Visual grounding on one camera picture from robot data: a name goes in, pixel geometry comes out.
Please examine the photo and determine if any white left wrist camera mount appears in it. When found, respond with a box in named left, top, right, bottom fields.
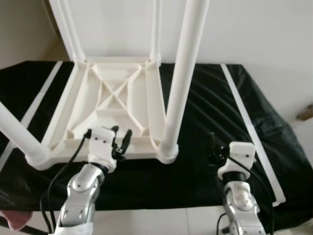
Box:
left=87, top=126, right=118, bottom=173

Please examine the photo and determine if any white plastic table top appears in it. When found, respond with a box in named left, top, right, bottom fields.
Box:
left=27, top=55, right=179, bottom=171

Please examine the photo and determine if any white plastic table leg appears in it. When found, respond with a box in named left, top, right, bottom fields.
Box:
left=0, top=103, right=49, bottom=169
left=159, top=0, right=211, bottom=165
left=49, top=0, right=88, bottom=63
left=149, top=0, right=164, bottom=62

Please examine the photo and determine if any black metal table leg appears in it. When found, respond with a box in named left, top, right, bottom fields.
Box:
left=0, top=215, right=54, bottom=235

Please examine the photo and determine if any pink table cover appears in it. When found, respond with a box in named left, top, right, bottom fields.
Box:
left=0, top=211, right=32, bottom=231

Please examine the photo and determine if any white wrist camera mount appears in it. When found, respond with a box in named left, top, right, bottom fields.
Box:
left=218, top=142, right=257, bottom=181
left=87, top=126, right=118, bottom=173

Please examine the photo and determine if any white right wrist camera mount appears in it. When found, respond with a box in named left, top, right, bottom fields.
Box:
left=218, top=142, right=257, bottom=181

